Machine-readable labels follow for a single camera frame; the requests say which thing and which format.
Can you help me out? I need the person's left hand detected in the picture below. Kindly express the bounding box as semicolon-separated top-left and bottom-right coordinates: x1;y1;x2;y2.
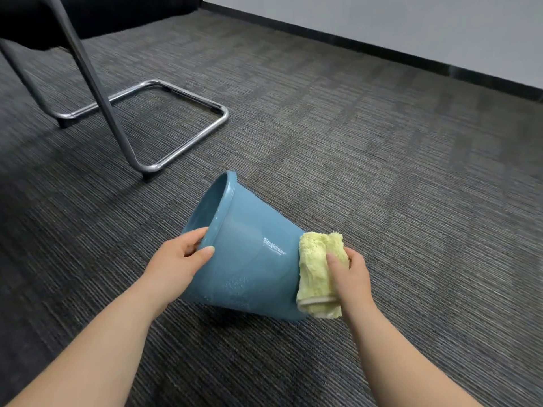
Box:
142;226;216;312

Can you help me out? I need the person's right hand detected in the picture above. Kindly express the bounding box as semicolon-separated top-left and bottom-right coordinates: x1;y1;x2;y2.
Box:
325;246;378;323

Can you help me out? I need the yellow microfibre cloth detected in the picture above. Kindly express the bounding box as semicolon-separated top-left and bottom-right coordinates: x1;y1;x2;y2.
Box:
296;231;351;320

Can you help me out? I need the blue plastic bucket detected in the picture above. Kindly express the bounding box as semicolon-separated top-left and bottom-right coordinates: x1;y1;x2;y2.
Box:
180;170;308;322

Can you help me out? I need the person's right forearm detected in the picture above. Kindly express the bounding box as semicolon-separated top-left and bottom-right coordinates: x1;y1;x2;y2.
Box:
343;309;484;407

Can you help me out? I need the person's left forearm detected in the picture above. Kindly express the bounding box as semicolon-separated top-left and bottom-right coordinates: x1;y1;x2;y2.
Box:
6;288;166;407

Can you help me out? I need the black mesh chair chrome frame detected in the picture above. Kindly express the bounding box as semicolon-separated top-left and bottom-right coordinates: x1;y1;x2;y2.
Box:
0;0;230;183

